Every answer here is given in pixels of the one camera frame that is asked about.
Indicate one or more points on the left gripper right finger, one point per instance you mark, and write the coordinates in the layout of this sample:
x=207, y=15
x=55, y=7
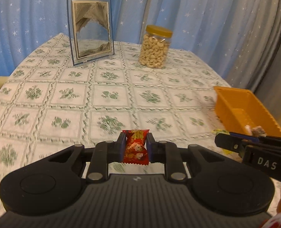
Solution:
x=170, y=156

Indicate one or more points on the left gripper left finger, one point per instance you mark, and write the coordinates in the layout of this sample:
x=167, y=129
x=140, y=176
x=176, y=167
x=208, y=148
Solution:
x=104, y=153

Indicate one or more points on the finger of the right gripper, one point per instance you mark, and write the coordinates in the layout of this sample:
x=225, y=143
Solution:
x=232, y=142

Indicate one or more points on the small yellow candy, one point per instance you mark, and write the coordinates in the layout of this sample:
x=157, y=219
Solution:
x=223, y=140

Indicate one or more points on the white snack packet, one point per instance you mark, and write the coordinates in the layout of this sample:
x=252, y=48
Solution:
x=248, y=130

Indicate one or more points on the small red candy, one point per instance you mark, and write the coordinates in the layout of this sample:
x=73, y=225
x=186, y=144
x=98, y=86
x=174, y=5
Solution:
x=135, y=151

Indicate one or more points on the dark clear snack packet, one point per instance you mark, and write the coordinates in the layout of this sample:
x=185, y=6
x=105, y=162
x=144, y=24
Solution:
x=258, y=131

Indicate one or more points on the orange plastic tray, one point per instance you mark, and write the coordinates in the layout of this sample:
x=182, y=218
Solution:
x=238, y=108

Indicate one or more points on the grey lace-trimmed cover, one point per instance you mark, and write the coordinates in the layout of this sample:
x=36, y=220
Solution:
x=258, y=66

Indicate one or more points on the floral tablecloth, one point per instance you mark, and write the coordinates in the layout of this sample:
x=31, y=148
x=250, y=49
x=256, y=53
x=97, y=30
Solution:
x=48, y=104

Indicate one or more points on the cashew nut jar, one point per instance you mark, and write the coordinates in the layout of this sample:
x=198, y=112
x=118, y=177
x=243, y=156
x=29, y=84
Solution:
x=155, y=46

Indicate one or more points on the blue star curtain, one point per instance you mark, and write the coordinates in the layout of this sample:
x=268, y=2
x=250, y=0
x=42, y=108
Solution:
x=225, y=34

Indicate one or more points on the glass sand picture frame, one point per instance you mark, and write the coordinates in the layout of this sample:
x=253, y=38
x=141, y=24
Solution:
x=90, y=30

